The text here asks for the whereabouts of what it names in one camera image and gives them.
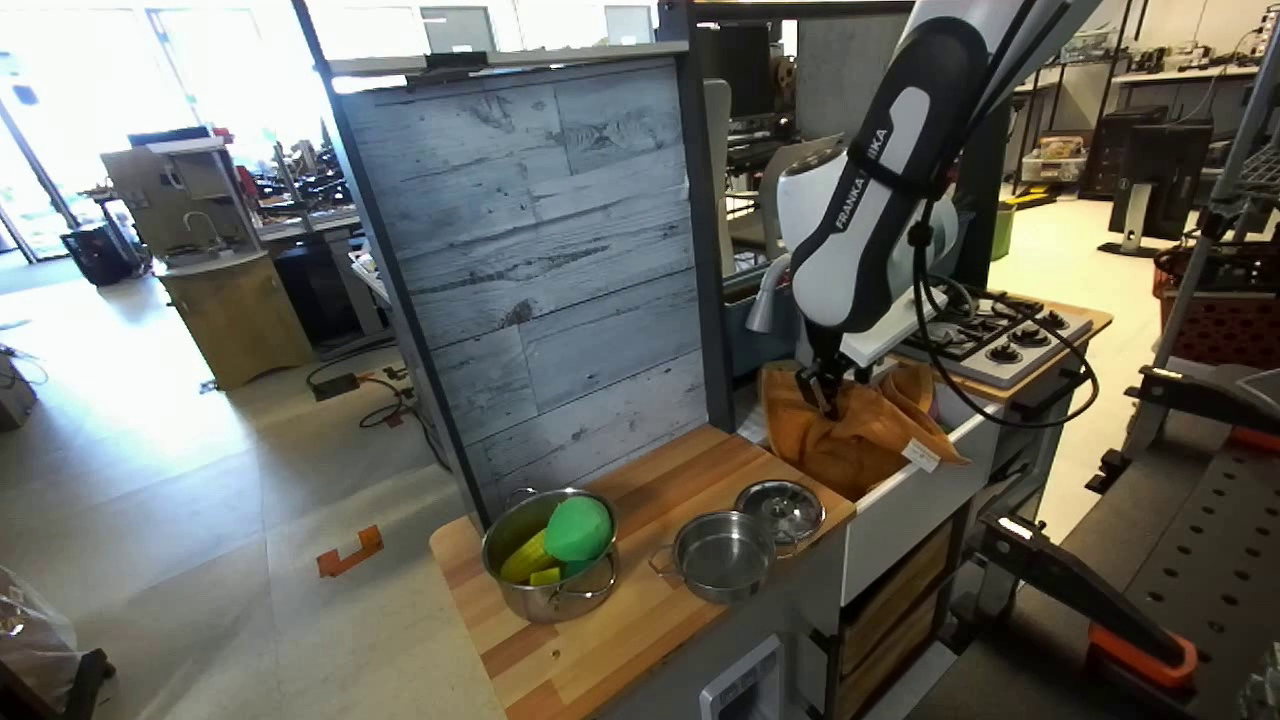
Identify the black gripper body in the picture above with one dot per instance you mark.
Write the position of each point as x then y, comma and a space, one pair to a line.
820, 356

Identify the steel pot lid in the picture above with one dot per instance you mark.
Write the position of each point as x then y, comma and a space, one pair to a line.
786, 506

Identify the orange clamp on floor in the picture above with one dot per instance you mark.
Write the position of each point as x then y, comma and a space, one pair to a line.
346, 557

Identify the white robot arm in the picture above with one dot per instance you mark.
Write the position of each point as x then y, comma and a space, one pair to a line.
860, 222

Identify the toy stove top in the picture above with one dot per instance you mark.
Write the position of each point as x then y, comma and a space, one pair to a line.
1007, 341

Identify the large steel pot with toys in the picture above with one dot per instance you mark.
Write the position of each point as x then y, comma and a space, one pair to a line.
553, 554

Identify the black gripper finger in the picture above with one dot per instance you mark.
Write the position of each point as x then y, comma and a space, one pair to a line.
834, 396
810, 386

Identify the orange towel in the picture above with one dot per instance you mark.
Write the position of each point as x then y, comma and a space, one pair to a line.
879, 429

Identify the grey faucet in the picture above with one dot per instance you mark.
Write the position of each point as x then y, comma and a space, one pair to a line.
767, 293

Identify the small steel pot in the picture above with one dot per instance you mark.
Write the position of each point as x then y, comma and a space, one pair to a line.
718, 554

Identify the grey wood backsplash panel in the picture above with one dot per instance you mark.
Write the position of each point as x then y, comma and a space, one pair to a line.
539, 242

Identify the black orange clamp tool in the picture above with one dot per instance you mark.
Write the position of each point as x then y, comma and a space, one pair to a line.
1123, 628

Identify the white sink basin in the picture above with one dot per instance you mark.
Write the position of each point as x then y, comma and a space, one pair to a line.
896, 513

